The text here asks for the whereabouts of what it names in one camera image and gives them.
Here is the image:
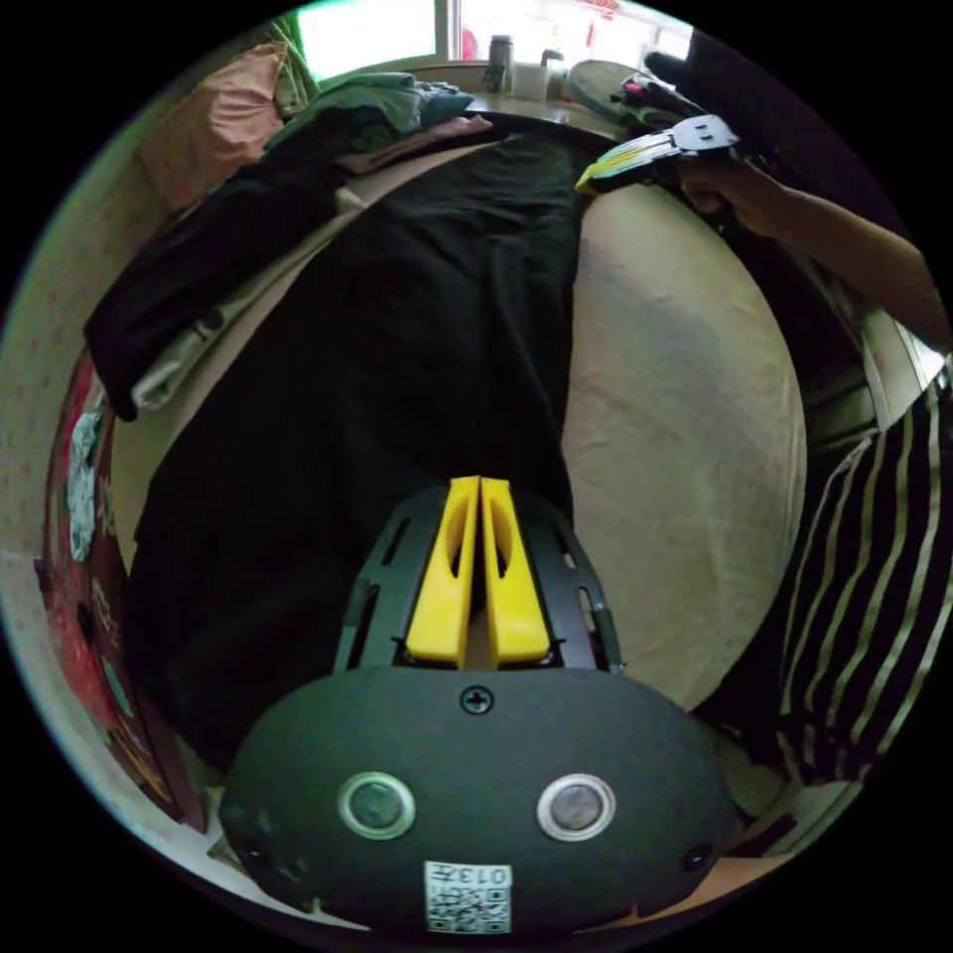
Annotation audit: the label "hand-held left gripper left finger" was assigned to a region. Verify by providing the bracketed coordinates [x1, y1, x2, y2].
[404, 476, 482, 666]

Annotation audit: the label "pink pillow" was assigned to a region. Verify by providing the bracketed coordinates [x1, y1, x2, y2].
[136, 41, 293, 218]

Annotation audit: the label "red printed carton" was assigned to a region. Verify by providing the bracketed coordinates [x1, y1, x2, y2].
[41, 349, 206, 828]

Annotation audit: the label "person's right hand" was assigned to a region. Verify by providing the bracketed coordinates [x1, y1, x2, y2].
[678, 157, 792, 241]

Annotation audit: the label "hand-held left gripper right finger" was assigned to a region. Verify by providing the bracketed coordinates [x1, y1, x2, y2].
[481, 476, 552, 663]

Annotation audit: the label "person's right forearm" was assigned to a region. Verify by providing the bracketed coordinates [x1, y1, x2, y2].
[773, 182, 953, 352]

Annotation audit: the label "person's body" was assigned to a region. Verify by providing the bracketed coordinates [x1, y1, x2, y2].
[772, 355, 953, 787]

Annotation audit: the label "pile of clothes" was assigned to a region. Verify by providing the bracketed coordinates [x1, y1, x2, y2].
[261, 72, 494, 180]

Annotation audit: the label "black pants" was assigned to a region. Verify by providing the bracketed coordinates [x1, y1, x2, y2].
[121, 136, 599, 775]

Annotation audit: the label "black and beige garment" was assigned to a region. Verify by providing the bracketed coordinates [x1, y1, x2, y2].
[82, 169, 362, 424]

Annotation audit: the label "window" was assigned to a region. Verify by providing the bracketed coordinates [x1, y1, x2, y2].
[296, 0, 698, 84]

